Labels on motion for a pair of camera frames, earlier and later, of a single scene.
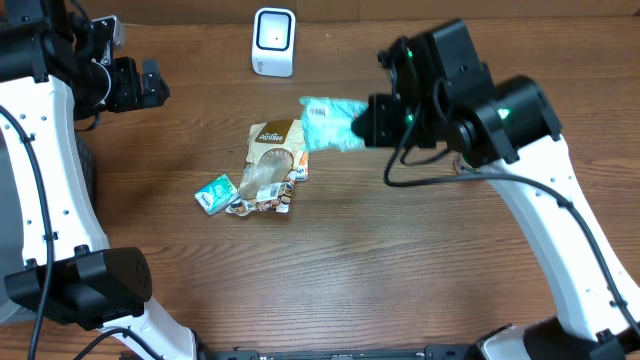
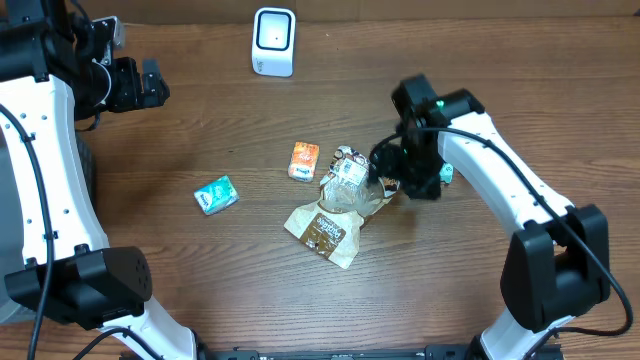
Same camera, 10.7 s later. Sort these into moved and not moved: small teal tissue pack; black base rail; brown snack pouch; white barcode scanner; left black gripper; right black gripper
Moved: brown snack pouch; right black gripper
Not moved: small teal tissue pack; left black gripper; black base rail; white barcode scanner
